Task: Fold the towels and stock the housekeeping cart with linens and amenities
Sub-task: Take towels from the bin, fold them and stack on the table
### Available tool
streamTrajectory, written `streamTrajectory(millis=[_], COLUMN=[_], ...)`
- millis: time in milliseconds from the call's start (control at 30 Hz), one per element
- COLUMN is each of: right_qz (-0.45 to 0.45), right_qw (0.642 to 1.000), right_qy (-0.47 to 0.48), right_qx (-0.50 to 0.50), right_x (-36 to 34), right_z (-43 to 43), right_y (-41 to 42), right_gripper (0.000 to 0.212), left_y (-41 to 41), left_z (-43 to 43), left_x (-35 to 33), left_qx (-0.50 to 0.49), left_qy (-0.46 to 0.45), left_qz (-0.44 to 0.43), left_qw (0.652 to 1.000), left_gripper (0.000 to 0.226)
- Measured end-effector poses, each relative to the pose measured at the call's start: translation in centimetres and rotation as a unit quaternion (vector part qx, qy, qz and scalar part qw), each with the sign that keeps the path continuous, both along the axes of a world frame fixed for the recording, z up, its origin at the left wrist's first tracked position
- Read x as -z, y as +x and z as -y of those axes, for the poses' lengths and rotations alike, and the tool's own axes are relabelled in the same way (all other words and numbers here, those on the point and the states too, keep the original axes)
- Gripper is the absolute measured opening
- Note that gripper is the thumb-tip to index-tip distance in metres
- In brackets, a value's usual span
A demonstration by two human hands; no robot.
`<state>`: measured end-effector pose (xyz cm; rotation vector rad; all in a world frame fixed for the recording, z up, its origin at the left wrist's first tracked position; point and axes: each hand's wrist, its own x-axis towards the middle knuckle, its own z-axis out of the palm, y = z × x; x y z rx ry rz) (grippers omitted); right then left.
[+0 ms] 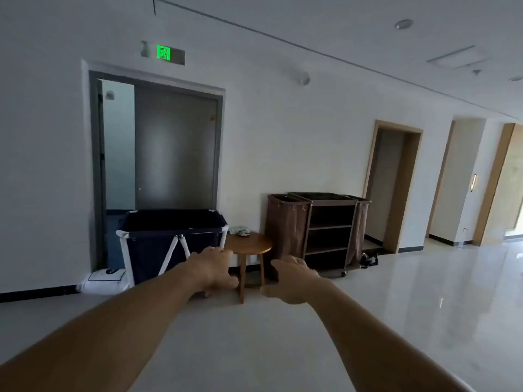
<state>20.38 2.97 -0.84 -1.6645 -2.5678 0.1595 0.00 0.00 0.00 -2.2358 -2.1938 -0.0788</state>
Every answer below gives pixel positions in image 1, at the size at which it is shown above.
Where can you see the white ceiling access panel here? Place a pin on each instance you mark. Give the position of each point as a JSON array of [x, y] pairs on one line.
[[457, 57]]

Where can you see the round wooden side table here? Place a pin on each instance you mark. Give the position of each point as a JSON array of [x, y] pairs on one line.
[[249, 242]]

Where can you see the teal white boxes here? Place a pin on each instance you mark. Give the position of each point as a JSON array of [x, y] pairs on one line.
[[239, 231]]

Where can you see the narrow wall lamp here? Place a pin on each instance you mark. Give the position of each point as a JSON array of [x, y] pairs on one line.
[[473, 182]]

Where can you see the wooden door frame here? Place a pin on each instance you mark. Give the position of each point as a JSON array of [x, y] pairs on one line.
[[406, 191]]

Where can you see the grey door frame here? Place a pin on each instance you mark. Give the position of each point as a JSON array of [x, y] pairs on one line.
[[95, 159]]

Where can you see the person's right hand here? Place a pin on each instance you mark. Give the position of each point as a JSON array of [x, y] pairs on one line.
[[298, 281]]

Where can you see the white bag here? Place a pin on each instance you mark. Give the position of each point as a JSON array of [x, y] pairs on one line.
[[102, 283]]

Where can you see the person's left hand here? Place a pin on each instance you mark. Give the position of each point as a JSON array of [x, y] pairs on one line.
[[210, 269]]

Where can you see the navy laundry hamper white frame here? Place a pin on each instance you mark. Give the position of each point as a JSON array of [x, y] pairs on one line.
[[151, 249]]

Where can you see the grey door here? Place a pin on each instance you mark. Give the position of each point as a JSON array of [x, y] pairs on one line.
[[175, 151]]

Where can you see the wooden wall panel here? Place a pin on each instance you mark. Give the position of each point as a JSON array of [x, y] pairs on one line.
[[500, 179]]

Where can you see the person's right forearm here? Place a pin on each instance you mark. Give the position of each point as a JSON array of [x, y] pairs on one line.
[[367, 342]]

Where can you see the green exit sign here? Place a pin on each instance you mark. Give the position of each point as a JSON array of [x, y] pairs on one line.
[[164, 53]]

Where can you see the small grey wall device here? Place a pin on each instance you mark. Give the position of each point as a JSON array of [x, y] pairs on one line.
[[144, 49]]

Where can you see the white dome wall sensor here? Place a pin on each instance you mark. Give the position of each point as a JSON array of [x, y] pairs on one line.
[[303, 79]]

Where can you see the black object on floor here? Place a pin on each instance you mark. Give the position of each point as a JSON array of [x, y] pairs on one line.
[[367, 260]]

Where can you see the brown housekeeping cart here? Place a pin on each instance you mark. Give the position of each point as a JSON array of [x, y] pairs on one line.
[[327, 236]]

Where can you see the person's left forearm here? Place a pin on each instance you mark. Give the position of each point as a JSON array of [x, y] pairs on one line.
[[102, 334]]

